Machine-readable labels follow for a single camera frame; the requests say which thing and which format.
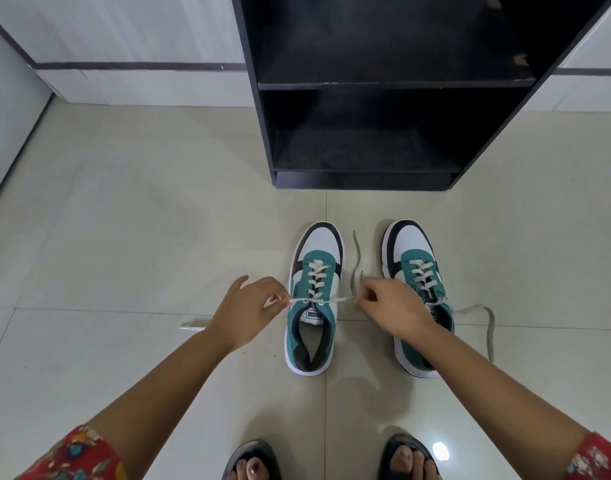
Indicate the person's right hand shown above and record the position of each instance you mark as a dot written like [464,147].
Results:
[398,309]

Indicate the person's left hand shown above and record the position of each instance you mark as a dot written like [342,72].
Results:
[245,314]

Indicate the person's right fingers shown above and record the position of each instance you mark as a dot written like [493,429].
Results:
[371,295]

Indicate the person's left little finger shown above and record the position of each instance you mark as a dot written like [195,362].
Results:
[239,284]

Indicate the white shoelace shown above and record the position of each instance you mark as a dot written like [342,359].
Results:
[345,298]
[491,327]

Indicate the person's left forearm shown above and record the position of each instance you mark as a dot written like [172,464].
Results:
[165,399]

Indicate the person's right forearm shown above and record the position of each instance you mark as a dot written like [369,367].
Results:
[495,399]

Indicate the teal white sneaker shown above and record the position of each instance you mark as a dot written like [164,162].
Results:
[317,244]
[410,242]

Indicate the black wooden shoe rack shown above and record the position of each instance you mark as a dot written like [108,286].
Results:
[365,159]

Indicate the black sandal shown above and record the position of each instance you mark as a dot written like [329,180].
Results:
[408,440]
[240,452]

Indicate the person's right foot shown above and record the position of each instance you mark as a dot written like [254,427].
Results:
[405,464]

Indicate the person's foot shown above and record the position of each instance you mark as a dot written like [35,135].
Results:
[405,464]
[253,470]

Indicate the person's left foot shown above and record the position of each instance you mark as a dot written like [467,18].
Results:
[253,470]

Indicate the red floral sleeve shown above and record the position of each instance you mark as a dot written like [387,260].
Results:
[598,459]
[78,457]

